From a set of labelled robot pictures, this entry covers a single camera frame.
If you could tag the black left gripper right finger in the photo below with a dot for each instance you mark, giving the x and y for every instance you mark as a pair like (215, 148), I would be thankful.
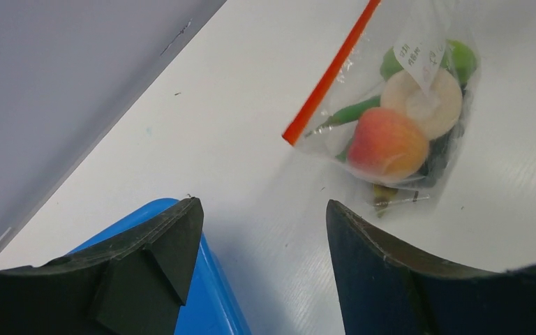
(388, 286)

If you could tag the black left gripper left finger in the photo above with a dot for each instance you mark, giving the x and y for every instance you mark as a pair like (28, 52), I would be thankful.
(132, 283)

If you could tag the red yellow toy peach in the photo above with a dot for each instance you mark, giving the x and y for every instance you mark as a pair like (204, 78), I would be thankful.
(387, 146)

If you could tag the clear zip top bag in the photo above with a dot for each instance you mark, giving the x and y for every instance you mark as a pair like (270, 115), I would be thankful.
(418, 32)

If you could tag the green toy chili pepper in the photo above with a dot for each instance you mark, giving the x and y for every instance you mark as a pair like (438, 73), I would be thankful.
(345, 115)

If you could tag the white round toy slice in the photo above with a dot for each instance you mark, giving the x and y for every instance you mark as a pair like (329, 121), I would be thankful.
(435, 111)

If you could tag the green toy leaf vegetable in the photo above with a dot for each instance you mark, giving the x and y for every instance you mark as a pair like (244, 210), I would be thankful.
(459, 60)

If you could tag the purple toy eggplant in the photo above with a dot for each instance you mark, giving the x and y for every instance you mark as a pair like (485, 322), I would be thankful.
(382, 197)

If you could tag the black toy grape bunch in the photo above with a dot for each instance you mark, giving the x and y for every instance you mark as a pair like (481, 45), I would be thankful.
(441, 148)

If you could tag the blue plastic bin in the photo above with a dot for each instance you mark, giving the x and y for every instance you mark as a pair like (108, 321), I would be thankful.
(211, 306)

